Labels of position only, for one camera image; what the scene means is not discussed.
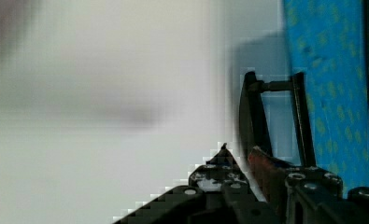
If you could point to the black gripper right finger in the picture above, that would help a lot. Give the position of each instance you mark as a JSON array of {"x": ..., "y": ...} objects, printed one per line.
[{"x": 307, "y": 195}]

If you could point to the black silver toaster oven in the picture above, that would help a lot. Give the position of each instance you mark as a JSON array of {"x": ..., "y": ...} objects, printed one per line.
[{"x": 324, "y": 39}]

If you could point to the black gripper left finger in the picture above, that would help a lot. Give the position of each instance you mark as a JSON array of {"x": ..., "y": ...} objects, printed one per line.
[{"x": 217, "y": 192}]

